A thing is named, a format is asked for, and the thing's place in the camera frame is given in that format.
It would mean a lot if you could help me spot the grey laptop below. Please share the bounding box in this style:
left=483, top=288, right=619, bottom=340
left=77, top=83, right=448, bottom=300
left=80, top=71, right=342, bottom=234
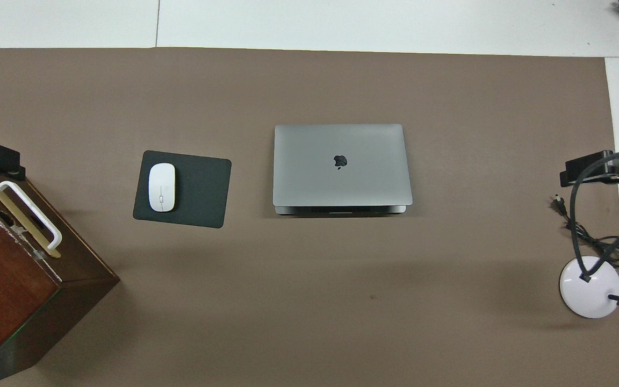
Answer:
left=272, top=124, right=413, bottom=217

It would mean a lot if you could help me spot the brass box plate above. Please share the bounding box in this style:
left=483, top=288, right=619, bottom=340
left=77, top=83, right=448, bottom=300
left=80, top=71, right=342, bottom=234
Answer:
left=0, top=182, right=62, bottom=260

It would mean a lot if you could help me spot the white desk lamp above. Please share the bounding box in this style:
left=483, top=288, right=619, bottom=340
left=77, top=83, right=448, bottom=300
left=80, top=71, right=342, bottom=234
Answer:
left=559, top=219, right=619, bottom=319

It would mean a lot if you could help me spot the dark wooden box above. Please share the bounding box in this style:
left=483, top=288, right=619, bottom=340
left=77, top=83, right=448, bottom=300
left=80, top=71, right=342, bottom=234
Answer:
left=0, top=159, right=121, bottom=387

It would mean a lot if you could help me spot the white computer mouse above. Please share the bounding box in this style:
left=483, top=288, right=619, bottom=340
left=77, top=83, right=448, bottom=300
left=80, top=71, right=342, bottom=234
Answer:
left=148, top=162, right=176, bottom=213

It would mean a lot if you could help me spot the black mouse pad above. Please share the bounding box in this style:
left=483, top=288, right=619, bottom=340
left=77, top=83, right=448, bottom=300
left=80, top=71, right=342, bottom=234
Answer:
left=132, top=150, right=233, bottom=229

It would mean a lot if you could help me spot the brown table mat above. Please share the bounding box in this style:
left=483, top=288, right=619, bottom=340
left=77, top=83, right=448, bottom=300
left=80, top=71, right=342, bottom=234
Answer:
left=0, top=47, right=619, bottom=387

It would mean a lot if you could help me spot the black lamp power cable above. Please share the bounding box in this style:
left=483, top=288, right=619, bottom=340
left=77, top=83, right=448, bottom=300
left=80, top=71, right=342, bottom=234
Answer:
left=550, top=195, right=619, bottom=268

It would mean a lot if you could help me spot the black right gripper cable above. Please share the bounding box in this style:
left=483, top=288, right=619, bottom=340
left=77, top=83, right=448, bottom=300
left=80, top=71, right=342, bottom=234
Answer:
left=569, top=150, right=619, bottom=284

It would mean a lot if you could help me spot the white box handle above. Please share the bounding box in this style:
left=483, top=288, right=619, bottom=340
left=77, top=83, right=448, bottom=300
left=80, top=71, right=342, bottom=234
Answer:
left=0, top=181, right=63, bottom=250

